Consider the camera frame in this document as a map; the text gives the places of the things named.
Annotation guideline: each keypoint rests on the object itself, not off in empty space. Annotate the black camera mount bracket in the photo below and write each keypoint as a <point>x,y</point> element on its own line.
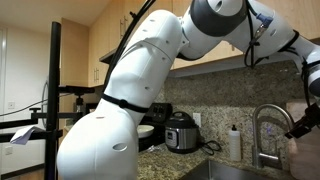
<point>78,91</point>

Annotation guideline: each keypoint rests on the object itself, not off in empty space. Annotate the wooden cutting board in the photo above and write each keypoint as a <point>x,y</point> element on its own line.
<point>306,160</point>

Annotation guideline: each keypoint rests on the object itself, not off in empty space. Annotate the white wall outlet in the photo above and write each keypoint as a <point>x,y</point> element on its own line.
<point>197,119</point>

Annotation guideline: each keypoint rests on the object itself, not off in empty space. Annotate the white paper tag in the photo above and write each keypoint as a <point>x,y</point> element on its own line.
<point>23,135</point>

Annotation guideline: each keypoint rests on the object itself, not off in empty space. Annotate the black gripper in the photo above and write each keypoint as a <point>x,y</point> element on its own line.
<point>313,116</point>

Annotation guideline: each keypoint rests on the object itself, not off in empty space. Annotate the black upright stand pole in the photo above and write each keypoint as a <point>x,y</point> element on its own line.
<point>52,100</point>

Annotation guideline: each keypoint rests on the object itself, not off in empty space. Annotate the steel electric pressure cooker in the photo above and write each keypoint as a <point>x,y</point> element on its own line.
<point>181,133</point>

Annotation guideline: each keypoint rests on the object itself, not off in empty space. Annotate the brushed steel gooseneck faucet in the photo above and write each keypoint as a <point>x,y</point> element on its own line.
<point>256,133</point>

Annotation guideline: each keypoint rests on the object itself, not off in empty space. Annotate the black horizontal stand bar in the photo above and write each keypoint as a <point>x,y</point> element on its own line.
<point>20,124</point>

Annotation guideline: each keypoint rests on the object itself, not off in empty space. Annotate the black kitchen stove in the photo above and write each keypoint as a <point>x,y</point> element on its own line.
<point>160,111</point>

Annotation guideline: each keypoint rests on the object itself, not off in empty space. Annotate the long wooden wall cabinet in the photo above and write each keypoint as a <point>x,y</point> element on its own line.
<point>213,55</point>

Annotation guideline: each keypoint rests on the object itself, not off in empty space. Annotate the white soap dispenser bottle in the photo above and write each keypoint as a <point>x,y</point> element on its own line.
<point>235,143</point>

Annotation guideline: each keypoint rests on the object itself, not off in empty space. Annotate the small wooden wall cabinet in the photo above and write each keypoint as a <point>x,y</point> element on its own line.
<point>100,40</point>

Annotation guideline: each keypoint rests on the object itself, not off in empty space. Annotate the stainless steel sink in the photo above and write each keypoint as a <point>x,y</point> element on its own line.
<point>220,171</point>

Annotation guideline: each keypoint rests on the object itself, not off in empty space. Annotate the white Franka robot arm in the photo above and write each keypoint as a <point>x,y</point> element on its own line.
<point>133,83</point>

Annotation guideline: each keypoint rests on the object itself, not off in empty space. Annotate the white light switch plate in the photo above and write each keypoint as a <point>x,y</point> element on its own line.
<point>11,105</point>

